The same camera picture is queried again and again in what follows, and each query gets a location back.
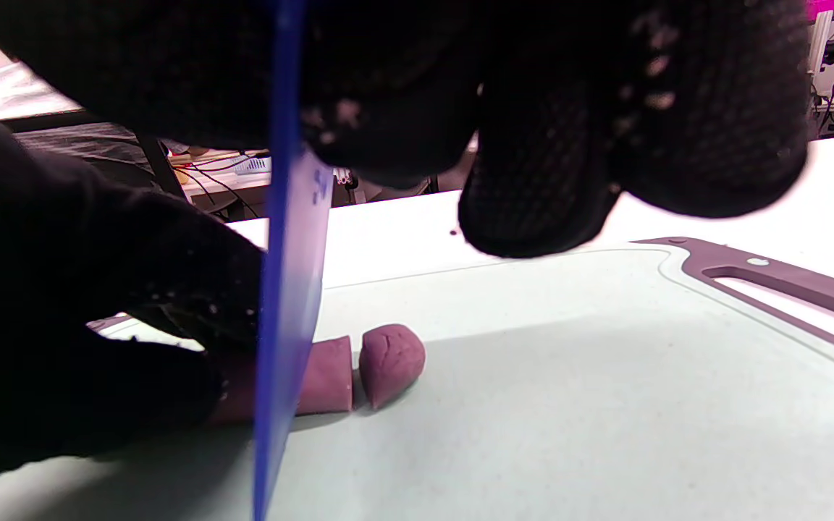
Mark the person's left hand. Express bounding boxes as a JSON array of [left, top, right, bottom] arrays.
[[0, 105, 267, 496]]

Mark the person's right hand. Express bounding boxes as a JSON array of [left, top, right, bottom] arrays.
[[0, 0, 812, 258]]

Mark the blue plastic scraper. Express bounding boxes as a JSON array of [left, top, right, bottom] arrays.
[[253, 0, 334, 521]]

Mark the round-ended purple plasticine flake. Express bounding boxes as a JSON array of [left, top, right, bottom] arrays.
[[358, 324, 427, 411]]

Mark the green cutting board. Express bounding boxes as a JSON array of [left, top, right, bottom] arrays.
[[0, 237, 834, 521]]

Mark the white desk with cables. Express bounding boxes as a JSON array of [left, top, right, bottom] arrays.
[[171, 145, 360, 218]]

